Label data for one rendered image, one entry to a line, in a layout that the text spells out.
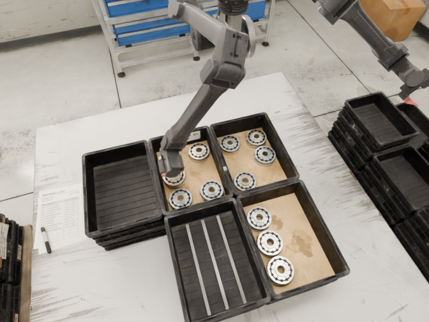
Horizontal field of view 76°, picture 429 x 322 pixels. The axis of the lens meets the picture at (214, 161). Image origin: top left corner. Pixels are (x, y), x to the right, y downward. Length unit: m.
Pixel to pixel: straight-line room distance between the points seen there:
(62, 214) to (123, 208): 0.36
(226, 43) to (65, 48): 3.19
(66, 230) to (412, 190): 2.01
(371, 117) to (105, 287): 1.94
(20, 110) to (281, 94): 2.46
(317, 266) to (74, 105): 2.58
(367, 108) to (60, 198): 2.04
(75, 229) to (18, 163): 1.47
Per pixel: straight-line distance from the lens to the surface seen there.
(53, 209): 1.58
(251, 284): 1.15
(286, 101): 1.84
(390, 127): 2.25
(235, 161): 1.35
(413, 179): 2.22
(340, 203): 1.51
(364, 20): 1.00
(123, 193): 1.33
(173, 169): 1.03
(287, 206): 1.27
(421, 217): 1.95
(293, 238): 1.23
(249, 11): 3.21
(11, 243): 2.17
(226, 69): 0.76
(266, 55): 3.35
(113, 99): 2.97
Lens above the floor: 1.96
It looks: 57 degrees down
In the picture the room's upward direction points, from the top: 1 degrees counter-clockwise
